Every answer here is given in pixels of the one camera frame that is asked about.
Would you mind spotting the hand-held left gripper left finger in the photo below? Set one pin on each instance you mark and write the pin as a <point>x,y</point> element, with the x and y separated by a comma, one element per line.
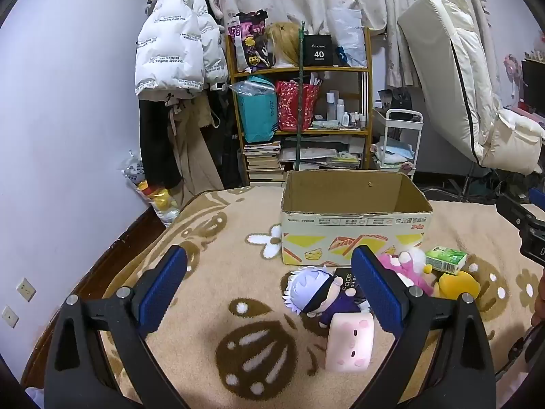
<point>164,281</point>

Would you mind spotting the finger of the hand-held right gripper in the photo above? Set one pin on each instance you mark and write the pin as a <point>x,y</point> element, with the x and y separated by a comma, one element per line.
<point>513,215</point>
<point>538,198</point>

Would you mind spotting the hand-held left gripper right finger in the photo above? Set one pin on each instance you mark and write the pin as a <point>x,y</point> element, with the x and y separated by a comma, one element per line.
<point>377,285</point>

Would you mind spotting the black packet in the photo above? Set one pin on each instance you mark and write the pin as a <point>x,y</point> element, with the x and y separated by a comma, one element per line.
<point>344,279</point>

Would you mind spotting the pink plush bear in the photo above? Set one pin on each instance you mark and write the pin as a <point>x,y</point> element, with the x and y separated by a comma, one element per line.
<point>415,277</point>

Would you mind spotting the printed cardboard box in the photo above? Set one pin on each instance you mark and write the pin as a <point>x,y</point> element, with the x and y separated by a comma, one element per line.
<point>340,238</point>

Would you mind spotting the pink square plush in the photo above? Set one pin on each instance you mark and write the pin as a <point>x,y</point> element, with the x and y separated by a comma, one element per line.
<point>349,341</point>

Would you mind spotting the white-haired plush doll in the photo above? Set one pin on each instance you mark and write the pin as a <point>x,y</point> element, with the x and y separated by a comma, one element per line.
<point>306,289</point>

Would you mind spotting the green tissue pack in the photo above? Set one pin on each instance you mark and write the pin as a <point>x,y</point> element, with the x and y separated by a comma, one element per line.
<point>445,257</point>

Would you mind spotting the yellow plush toy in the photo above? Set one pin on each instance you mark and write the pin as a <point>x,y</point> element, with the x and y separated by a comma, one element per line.
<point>457,285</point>

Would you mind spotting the person's right hand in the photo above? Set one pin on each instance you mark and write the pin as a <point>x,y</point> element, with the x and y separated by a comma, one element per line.
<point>540,302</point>

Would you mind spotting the beige printed blanket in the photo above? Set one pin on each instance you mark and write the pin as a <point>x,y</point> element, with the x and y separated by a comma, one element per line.
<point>213,264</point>

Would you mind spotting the white duvet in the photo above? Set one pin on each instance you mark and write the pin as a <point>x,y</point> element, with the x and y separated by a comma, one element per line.
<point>515,140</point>

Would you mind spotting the clear bag of plush toys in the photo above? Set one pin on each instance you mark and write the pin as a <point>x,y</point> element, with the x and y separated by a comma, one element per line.
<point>159,200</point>

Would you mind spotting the dark monitor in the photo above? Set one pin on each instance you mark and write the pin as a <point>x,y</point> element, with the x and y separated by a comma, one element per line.
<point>534,85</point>

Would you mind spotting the beige hanging garment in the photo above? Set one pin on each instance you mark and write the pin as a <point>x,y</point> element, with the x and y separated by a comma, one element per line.
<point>196,157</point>

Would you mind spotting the pink round object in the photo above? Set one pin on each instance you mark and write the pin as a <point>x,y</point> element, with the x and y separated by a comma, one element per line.
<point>511,68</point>

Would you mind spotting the light blue cloth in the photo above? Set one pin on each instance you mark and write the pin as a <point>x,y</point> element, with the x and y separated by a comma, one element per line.
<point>396,151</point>

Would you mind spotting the black hanging garment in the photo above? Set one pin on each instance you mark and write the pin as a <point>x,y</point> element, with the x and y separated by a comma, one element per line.
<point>155,145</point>

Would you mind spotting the pile of papers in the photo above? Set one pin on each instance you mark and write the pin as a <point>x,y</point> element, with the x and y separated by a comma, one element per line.
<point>323,155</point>

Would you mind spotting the white trolley cart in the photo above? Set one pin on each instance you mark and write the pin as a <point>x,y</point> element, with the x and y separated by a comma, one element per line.
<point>396,125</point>

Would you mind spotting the black long garment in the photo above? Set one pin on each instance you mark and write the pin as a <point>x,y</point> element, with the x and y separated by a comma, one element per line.
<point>225,145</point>

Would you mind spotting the stack of books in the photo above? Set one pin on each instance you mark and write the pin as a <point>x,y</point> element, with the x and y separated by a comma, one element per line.
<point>264,166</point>

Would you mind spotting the black bag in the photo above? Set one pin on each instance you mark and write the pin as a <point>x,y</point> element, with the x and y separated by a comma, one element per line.
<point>396,98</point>

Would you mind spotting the white mattress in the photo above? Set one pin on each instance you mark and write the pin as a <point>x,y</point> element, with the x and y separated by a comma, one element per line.
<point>443,51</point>

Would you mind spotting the group of white bottles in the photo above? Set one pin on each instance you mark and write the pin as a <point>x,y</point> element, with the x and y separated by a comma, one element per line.
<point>340,110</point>

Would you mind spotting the green pole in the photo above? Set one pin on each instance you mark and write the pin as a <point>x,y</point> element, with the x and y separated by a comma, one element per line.
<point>300,115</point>

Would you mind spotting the teal bag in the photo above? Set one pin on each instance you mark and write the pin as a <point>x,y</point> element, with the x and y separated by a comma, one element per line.
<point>255,115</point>

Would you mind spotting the red patterned bag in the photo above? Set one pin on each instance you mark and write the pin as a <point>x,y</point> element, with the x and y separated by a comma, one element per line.
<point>293,106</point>

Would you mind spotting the wooden shelf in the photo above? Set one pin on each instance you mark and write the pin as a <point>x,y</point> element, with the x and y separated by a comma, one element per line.
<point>323,69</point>

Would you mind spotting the white puffer jacket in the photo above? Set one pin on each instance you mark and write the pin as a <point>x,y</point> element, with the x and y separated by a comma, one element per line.
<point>170,51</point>

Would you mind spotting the black box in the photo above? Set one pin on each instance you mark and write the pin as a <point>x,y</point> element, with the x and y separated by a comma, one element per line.
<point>318,51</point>

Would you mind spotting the clear plastic bag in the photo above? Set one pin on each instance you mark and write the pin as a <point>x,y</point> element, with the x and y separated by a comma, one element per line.
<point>347,30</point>

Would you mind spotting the purple printed bag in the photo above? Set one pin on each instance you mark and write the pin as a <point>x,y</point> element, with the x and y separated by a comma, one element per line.
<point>251,38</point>

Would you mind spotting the blonde wig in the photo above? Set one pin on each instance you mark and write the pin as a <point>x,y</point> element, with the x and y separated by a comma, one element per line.
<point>283,42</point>

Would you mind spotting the dark wooden bed frame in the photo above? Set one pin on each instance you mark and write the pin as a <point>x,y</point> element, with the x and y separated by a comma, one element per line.
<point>127,238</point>

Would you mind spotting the white wall socket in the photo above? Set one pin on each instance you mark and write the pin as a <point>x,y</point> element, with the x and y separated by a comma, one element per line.
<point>25,289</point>
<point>9,316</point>

